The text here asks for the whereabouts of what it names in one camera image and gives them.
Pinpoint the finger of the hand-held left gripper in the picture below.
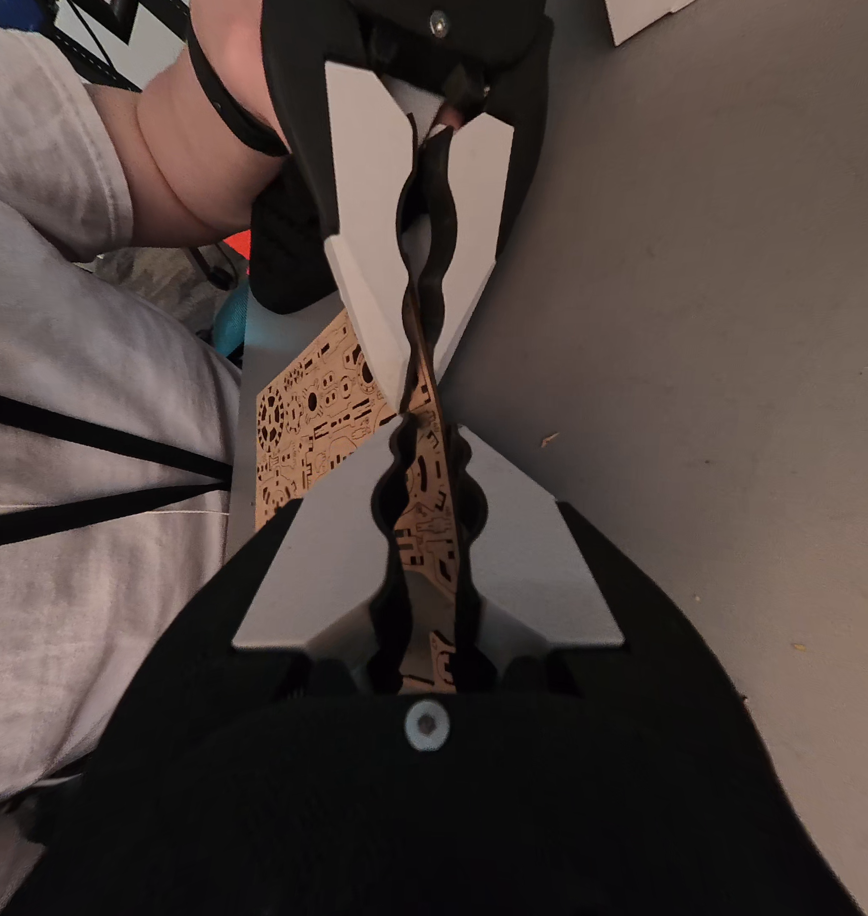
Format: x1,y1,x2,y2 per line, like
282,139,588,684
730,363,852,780
323,59,431,415
405,122,515,376

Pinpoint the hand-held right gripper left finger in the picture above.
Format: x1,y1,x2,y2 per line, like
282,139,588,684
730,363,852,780
230,415,415,670

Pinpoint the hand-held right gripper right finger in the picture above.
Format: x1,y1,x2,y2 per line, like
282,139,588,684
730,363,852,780
454,428,627,656

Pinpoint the person's left forearm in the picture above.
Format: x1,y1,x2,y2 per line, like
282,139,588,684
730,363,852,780
83,68,292,248

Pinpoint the person's left hand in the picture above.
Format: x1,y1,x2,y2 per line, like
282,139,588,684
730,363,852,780
188,0,290,140

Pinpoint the black ribbed wrist rest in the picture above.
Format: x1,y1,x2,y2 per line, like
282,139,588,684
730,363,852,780
250,154,343,317

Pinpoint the teal object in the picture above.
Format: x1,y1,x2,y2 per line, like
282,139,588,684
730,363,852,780
208,282,252,359

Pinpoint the black wristband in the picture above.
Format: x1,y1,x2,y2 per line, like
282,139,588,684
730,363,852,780
186,29,292,158

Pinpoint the grey patterned cloth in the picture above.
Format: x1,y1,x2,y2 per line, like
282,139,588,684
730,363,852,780
91,243,220,337

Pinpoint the black sign stand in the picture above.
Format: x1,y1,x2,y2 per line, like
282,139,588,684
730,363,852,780
44,0,192,93

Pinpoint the white cardboard tray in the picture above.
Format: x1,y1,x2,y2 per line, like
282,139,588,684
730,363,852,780
604,0,698,47

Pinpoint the black cable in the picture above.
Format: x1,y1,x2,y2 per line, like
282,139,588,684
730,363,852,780
191,243,242,291

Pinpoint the black neck lanyard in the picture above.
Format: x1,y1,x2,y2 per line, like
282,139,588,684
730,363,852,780
0,388,235,552

